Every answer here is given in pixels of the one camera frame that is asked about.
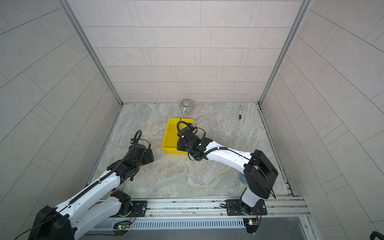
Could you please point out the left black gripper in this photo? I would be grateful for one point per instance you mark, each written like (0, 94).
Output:
(149, 158)

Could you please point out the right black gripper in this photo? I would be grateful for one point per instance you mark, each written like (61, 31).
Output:
(180, 141)

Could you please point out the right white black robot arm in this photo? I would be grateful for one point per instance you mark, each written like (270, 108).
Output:
(257, 169)

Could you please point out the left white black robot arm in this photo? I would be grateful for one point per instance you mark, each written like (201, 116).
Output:
(73, 218)

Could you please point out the yellow plastic bin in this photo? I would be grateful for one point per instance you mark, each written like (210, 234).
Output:
(169, 144)

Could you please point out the white ribbed cup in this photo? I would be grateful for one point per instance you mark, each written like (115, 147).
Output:
(186, 106)

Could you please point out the light blue cup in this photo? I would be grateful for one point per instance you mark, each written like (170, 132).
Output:
(242, 178)

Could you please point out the left green circuit board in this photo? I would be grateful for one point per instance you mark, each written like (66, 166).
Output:
(122, 226)

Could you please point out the right small circuit board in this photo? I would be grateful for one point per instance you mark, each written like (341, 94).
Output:
(251, 225)

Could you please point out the black object at corner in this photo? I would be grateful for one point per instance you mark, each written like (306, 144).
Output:
(376, 236)

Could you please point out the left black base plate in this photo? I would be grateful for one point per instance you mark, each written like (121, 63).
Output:
(134, 209)

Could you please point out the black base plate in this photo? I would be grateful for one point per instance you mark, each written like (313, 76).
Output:
(134, 209)
(237, 208)

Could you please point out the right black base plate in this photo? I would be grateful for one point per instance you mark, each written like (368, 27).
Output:
(237, 208)

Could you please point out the aluminium mounting rail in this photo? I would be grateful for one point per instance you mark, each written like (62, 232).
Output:
(203, 208)

